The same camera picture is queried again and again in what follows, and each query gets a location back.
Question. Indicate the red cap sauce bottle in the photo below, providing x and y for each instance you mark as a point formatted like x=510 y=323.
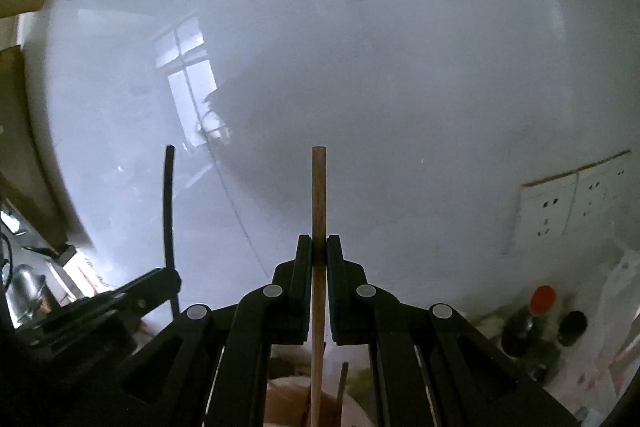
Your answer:
x=530 y=322

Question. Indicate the dark chopstick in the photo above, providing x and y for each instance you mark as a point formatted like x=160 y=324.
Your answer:
x=169 y=217

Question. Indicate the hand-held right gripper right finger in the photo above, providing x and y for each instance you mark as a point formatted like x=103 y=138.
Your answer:
x=339 y=292

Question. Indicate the orange label jar black lid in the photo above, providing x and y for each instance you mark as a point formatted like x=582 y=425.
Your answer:
x=572 y=328

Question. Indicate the steel steamer pot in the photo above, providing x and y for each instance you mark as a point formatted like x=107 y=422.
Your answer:
x=25 y=287

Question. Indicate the large clear plastic bag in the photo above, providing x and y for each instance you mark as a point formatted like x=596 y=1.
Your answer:
x=620 y=302

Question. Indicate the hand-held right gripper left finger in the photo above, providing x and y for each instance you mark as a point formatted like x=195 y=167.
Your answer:
x=302 y=292

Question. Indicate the cream cylindrical utensil holder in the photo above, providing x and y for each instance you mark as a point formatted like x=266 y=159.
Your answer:
x=290 y=407

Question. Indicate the white wall outlet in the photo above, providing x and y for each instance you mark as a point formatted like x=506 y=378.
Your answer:
x=600 y=194
x=547 y=209

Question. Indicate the wooden chopstick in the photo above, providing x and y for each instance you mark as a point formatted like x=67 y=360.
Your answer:
x=319 y=187

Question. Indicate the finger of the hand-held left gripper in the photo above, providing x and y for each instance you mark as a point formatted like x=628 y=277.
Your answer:
x=150 y=287

